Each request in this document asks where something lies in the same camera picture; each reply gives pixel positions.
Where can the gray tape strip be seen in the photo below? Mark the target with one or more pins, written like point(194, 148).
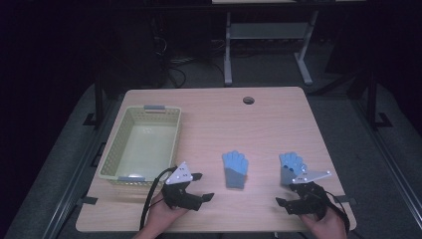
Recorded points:
point(87, 200)
point(346, 199)

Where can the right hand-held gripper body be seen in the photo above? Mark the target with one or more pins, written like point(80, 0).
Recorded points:
point(308, 199)

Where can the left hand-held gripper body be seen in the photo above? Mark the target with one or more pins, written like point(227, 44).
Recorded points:
point(177, 195)

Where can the gray metal floor rail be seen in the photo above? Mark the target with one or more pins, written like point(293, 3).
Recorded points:
point(388, 156)
point(76, 179)

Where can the person's right hand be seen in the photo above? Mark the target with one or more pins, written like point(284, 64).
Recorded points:
point(328, 227)

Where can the blue and gray glove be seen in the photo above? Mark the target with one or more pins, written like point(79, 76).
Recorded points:
point(289, 164)
point(235, 172)

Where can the black metal stand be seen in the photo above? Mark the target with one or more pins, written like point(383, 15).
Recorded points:
point(98, 99)
point(372, 99)

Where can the white metal table frame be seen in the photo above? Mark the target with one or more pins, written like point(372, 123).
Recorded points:
point(265, 30)

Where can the person's left hand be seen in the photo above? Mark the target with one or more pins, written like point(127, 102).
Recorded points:
point(161, 217)

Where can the pale yellow plastic basket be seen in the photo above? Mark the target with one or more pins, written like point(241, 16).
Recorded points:
point(146, 146)

